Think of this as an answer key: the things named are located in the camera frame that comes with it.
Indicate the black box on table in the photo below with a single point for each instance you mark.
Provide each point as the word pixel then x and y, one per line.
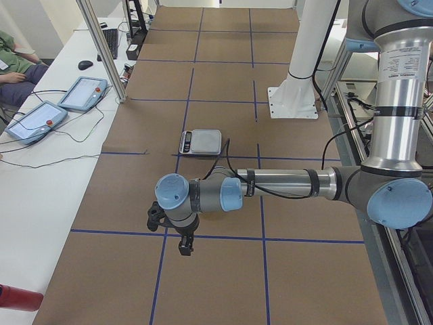
pixel 133 51

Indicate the near blue teach pendant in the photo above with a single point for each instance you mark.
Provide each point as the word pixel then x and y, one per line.
pixel 37 123

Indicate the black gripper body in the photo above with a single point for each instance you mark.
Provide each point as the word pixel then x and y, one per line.
pixel 187 231

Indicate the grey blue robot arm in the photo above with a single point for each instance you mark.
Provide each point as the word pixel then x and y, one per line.
pixel 387 186

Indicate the black computer mouse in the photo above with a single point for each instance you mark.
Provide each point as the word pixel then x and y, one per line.
pixel 84 64

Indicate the far blue teach pendant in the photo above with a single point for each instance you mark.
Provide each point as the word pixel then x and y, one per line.
pixel 83 94

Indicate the blue teach pendant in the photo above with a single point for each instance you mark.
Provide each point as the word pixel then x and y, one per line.
pixel 37 123
pixel 83 94

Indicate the aluminium side rail frame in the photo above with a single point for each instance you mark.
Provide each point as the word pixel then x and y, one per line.
pixel 401 260

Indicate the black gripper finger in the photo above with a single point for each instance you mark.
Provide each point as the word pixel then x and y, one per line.
pixel 183 245
pixel 189 245

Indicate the black keyboard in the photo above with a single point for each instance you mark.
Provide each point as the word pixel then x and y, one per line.
pixel 111 37

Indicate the silver digital kitchen scale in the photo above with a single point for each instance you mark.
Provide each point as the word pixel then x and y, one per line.
pixel 201 142

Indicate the seated person green shirt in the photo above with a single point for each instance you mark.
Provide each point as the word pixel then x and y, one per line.
pixel 20 72

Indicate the aluminium frame post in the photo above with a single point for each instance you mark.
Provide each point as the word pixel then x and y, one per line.
pixel 102 47

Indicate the white pedestal column base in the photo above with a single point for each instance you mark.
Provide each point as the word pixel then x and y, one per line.
pixel 295 97

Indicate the red cylinder object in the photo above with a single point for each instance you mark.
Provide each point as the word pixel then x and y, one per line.
pixel 20 299

